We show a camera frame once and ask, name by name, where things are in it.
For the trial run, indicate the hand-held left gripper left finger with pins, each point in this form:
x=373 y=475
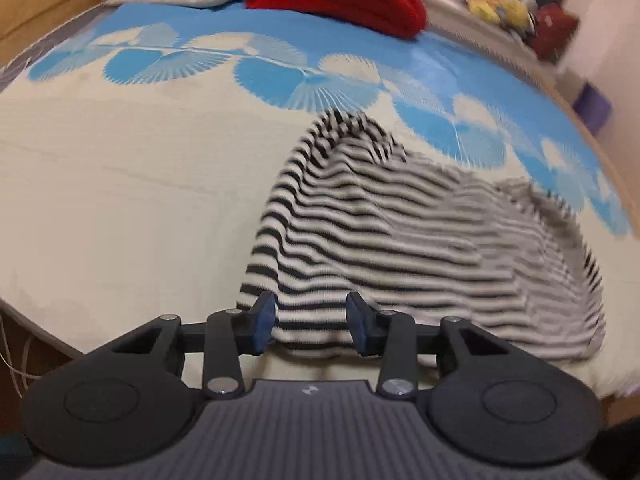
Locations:
x=265 y=321

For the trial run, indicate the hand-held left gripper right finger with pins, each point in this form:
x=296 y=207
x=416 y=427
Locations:
x=356 y=326

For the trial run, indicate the black white striped garment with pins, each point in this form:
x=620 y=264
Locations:
x=400 y=240

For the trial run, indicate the blue cream printed bed sheet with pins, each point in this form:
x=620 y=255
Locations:
x=125 y=200

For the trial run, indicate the purple box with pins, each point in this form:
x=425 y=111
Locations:
x=592 y=107

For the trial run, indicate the yellow plush toys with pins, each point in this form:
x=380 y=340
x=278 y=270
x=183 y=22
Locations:
x=497 y=2

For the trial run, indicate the red bag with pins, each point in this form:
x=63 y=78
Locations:
x=554 y=30

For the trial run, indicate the wooden headboard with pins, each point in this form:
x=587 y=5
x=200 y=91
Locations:
x=40 y=5

